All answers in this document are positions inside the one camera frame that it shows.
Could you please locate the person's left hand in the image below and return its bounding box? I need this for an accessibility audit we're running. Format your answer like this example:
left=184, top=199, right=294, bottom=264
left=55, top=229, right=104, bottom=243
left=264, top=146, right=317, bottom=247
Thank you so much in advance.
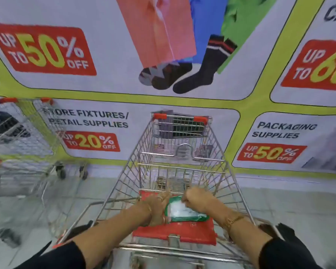
left=140, top=191, right=172, bottom=227

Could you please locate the person's right hand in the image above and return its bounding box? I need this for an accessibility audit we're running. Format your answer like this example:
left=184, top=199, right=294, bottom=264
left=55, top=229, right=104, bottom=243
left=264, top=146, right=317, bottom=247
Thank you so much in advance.
left=182, top=187, right=217, bottom=215

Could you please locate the green and white packet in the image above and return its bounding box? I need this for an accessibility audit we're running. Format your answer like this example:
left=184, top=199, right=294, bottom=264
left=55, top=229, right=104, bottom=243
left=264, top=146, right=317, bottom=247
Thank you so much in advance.
left=164, top=196, right=210, bottom=223

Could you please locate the person's right forearm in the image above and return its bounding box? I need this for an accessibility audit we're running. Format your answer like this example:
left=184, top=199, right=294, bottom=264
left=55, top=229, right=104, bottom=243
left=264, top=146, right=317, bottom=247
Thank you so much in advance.
left=210, top=203, right=273, bottom=269

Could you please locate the person's left forearm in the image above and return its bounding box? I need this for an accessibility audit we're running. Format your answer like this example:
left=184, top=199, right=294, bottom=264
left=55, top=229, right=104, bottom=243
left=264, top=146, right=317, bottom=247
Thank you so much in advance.
left=72, top=203, right=152, bottom=269

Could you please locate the red cart seat flap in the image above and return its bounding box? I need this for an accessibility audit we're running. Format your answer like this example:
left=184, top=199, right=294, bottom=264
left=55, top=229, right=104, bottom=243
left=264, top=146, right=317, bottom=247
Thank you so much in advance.
left=132, top=190, right=218, bottom=246

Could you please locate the black long-sleeved top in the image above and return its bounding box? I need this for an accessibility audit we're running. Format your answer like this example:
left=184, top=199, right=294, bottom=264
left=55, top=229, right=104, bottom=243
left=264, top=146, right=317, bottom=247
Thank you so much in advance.
left=13, top=223, right=323, bottom=269

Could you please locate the empty metal shopping cart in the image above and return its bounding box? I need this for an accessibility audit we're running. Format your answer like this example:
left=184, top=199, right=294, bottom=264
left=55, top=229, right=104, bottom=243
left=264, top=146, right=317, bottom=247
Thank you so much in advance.
left=0, top=97, right=89, bottom=247

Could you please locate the metal wire shopping cart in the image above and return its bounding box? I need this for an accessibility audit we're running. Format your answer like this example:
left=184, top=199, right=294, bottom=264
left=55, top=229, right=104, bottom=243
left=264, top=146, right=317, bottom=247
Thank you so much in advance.
left=53, top=110, right=284, bottom=269

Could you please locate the gold wrist bracelet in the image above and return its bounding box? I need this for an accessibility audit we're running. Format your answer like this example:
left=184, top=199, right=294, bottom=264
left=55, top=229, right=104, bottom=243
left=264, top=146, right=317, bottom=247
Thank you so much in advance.
left=223, top=215, right=245, bottom=232

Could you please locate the printed sale wall banner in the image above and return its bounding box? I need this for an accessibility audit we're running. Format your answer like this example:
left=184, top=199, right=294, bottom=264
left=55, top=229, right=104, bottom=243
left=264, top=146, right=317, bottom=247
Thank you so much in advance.
left=0, top=0, right=336, bottom=181

